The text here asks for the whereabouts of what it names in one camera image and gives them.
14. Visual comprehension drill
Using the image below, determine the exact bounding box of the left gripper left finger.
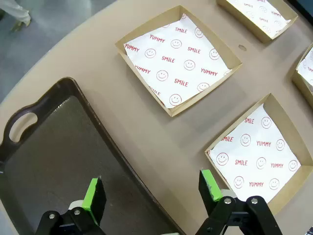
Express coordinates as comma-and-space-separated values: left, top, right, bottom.
35, 176, 108, 235

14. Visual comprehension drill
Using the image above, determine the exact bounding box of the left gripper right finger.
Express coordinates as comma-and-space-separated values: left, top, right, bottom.
195, 169, 284, 235

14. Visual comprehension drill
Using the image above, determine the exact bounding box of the white smiley print liner paper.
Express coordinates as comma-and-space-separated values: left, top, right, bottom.
297, 47, 313, 86
207, 104, 302, 204
123, 13, 233, 110
226, 0, 291, 35

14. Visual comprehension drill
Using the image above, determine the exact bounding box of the kraft paper tray box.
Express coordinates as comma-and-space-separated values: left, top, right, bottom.
204, 93, 313, 216
291, 43, 313, 110
216, 0, 299, 44
114, 4, 243, 118

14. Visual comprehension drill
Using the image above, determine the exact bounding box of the brown plastic serving tray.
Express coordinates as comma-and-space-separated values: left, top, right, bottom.
0, 77, 185, 235

